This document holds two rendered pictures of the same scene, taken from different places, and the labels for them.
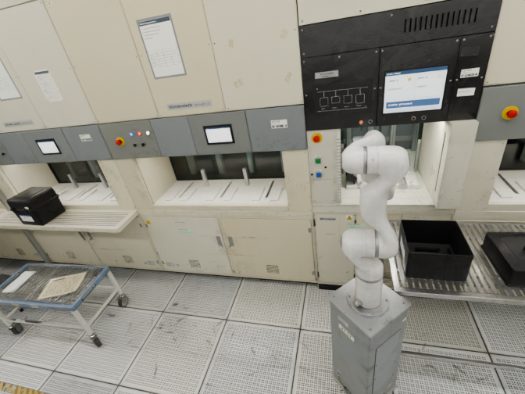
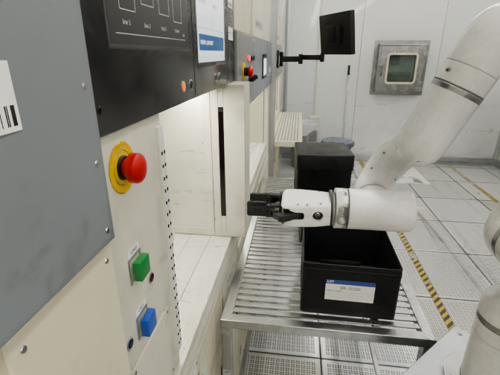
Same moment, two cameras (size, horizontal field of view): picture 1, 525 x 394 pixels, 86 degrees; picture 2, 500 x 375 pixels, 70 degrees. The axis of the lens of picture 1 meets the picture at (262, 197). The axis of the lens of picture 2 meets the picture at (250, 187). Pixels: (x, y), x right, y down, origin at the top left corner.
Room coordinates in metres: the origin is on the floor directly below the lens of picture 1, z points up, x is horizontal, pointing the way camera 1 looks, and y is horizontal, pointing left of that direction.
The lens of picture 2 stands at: (1.58, 0.07, 1.49)
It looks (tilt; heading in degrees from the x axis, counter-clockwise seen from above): 21 degrees down; 259
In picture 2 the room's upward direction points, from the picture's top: straight up
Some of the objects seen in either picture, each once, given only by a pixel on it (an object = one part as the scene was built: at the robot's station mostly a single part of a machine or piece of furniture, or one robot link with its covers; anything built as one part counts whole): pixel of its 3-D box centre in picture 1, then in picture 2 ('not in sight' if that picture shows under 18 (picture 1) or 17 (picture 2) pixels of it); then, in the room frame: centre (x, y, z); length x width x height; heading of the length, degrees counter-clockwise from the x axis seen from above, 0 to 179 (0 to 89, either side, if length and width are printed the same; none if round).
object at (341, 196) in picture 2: not in sight; (338, 208); (1.26, -0.55, 1.19); 0.09 x 0.03 x 0.08; 71
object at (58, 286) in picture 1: (62, 284); not in sight; (1.76, 1.70, 0.47); 0.31 x 0.23 x 0.02; 92
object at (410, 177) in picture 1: (400, 179); not in sight; (1.75, -1.01, 0.89); 0.22 x 0.21 x 0.04; 161
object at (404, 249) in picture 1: (431, 248); (344, 265); (1.08, -0.83, 0.85); 0.28 x 0.28 x 0.17; 70
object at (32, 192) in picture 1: (36, 205); not in sight; (2.32, 1.99, 0.93); 0.30 x 0.28 x 0.26; 68
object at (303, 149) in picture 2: not in sight; (321, 170); (0.83, -1.67, 0.89); 0.29 x 0.29 x 0.25; 75
